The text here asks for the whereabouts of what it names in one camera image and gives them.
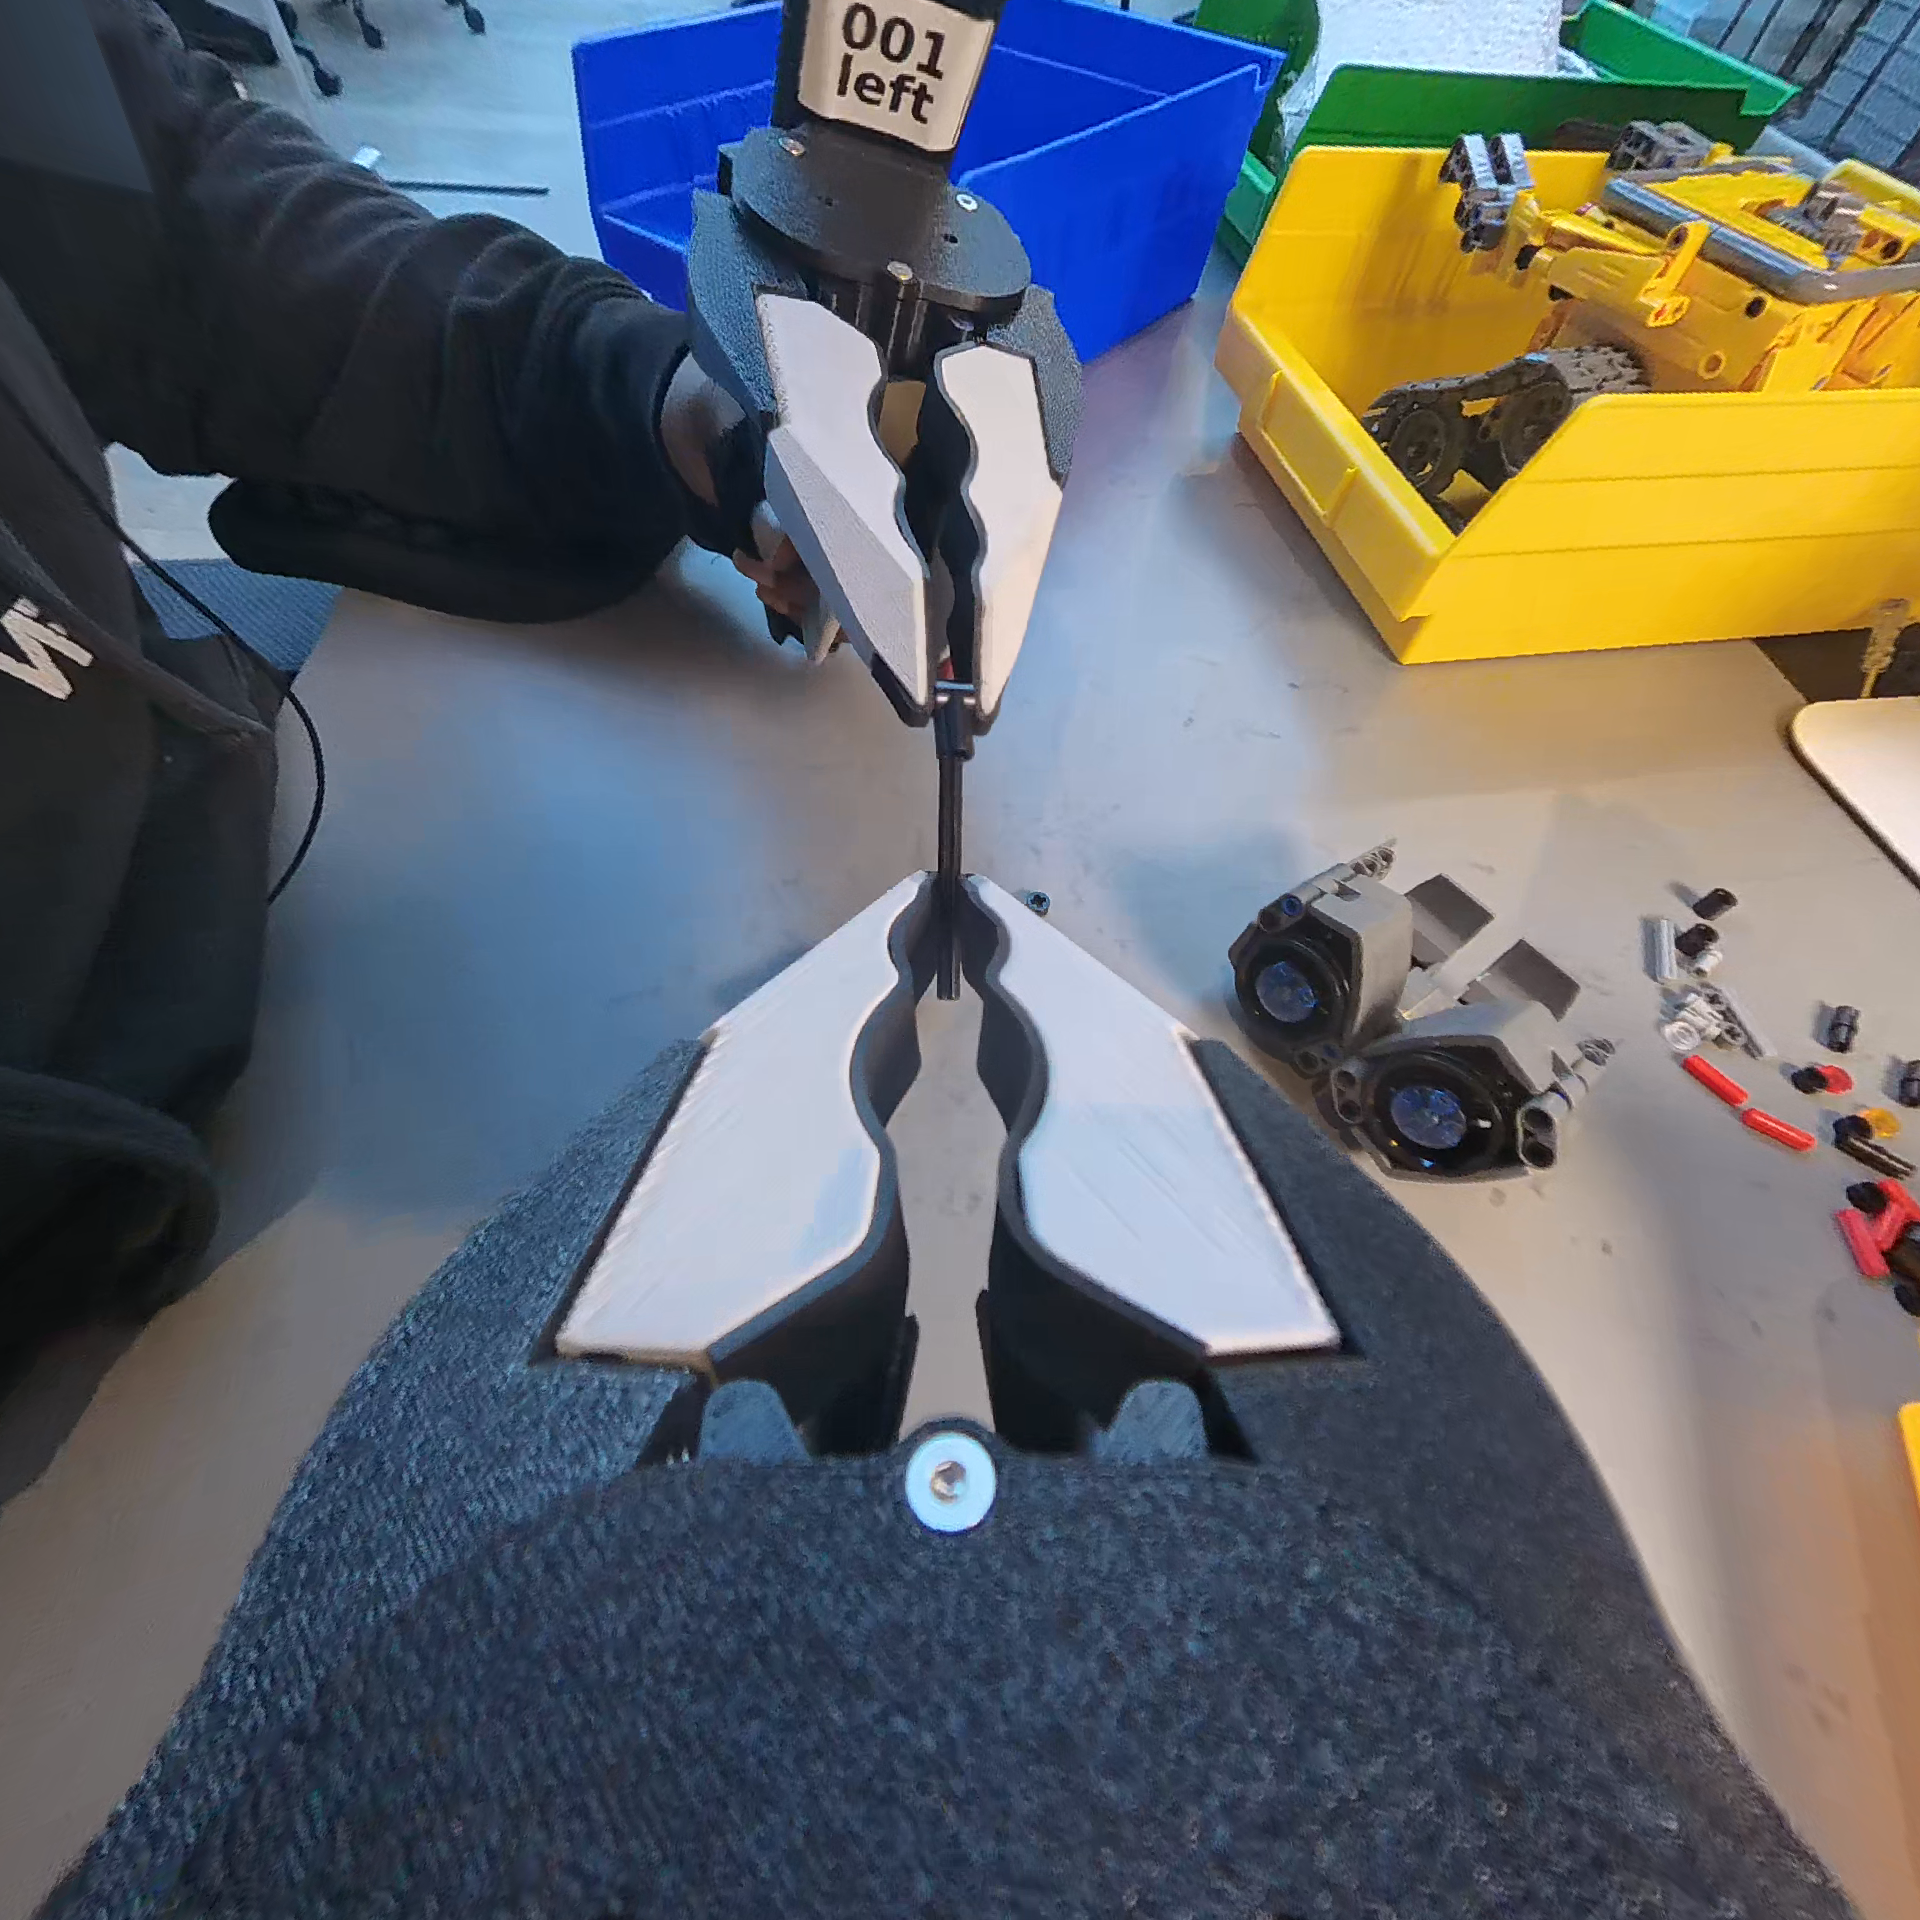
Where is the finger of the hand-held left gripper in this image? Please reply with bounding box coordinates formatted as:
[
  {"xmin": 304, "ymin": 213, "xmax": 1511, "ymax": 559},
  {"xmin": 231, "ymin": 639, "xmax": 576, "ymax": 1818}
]
[
  {"xmin": 904, "ymin": 338, "xmax": 1069, "ymax": 737},
  {"xmin": 755, "ymin": 293, "xmax": 937, "ymax": 729}
]

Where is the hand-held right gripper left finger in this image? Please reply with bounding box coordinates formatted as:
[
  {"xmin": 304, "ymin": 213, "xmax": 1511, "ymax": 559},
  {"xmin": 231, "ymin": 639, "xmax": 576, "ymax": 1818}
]
[{"xmin": 557, "ymin": 873, "xmax": 937, "ymax": 1457}]

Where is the grey toy brick engine assembly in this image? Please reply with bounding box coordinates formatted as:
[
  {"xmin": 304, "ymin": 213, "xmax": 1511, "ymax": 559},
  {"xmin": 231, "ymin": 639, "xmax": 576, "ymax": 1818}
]
[{"xmin": 1319, "ymin": 937, "xmax": 1624, "ymax": 1187}]

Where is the white foam sheet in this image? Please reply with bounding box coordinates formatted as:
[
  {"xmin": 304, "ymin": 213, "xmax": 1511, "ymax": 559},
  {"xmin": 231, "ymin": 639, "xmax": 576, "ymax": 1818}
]
[{"xmin": 1387, "ymin": 0, "xmax": 1594, "ymax": 78}]

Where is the grey desk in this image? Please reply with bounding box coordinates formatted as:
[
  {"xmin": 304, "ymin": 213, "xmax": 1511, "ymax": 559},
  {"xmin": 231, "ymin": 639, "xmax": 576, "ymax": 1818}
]
[{"xmin": 0, "ymin": 256, "xmax": 1920, "ymax": 1920}]

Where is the person's black printed clothing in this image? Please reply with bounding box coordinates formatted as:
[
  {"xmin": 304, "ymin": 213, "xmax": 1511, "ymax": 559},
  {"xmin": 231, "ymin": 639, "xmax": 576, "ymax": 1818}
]
[{"xmin": 0, "ymin": 0, "xmax": 333, "ymax": 1509}]

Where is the green storage bin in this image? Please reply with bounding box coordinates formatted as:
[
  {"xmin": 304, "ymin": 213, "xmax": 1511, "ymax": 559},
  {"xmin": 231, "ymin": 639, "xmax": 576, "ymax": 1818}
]
[{"xmin": 1192, "ymin": 0, "xmax": 1802, "ymax": 272}]

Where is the blue storage bin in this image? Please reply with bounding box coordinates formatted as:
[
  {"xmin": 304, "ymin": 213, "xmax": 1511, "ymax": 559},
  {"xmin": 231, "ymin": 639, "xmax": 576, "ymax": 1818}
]
[{"xmin": 570, "ymin": 0, "xmax": 1290, "ymax": 362}]

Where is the black brick axle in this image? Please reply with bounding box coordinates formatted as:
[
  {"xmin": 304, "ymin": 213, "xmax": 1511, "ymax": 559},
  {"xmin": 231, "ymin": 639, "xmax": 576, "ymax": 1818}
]
[{"xmin": 937, "ymin": 721, "xmax": 969, "ymax": 1005}]

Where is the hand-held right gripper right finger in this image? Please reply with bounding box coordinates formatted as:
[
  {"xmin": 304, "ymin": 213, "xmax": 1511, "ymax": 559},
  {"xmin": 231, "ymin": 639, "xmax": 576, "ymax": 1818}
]
[{"xmin": 966, "ymin": 873, "xmax": 1345, "ymax": 1462}]

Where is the white rounded flat plate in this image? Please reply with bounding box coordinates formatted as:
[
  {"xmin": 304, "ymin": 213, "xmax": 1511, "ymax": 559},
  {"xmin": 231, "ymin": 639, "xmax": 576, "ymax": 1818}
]
[{"xmin": 1790, "ymin": 696, "xmax": 1920, "ymax": 887}]

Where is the yellow storage bin with ledge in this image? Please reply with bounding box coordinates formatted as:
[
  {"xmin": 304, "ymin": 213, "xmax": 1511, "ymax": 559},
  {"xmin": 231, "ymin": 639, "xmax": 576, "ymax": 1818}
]
[{"xmin": 1216, "ymin": 142, "xmax": 1920, "ymax": 665}]

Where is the person's left forearm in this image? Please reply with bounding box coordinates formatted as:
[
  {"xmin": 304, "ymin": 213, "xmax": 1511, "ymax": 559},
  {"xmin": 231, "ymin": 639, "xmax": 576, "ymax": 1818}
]
[{"xmin": 211, "ymin": 195, "xmax": 699, "ymax": 625}]

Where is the blue-grey fabric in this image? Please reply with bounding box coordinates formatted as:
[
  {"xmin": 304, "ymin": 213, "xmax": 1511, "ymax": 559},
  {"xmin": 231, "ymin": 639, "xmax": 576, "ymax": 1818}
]
[{"xmin": 134, "ymin": 559, "xmax": 346, "ymax": 694}]

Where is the pile of small brick parts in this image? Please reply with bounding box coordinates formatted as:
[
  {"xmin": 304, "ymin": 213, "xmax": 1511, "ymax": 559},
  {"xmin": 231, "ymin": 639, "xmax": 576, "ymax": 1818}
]
[{"xmin": 1641, "ymin": 885, "xmax": 1920, "ymax": 1321}]

